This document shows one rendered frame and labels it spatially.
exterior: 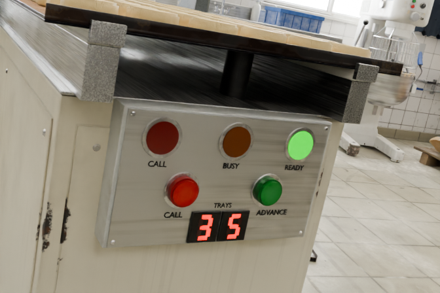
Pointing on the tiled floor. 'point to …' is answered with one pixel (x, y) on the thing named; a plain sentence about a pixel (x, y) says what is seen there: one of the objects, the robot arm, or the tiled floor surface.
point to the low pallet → (429, 156)
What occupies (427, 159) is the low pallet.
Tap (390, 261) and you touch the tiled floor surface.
